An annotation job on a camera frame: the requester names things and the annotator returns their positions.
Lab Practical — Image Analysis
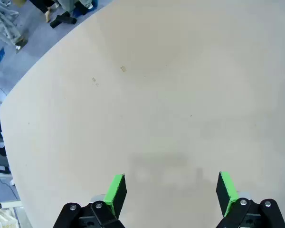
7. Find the white storage box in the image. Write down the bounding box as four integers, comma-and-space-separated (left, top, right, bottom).
0, 203, 21, 228

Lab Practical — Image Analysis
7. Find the black block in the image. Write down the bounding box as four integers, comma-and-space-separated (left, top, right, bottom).
55, 13, 77, 25
49, 19, 63, 29

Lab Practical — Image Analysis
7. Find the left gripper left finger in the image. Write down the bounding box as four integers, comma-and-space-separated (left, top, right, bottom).
52, 174, 127, 228

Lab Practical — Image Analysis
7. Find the grey garment pile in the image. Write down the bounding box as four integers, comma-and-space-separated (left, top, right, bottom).
0, 4, 23, 46

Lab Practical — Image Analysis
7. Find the mannequin foot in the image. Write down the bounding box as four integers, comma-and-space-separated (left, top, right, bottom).
44, 6, 56, 23

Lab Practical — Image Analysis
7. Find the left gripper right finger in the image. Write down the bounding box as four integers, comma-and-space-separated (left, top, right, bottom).
216, 171, 285, 228

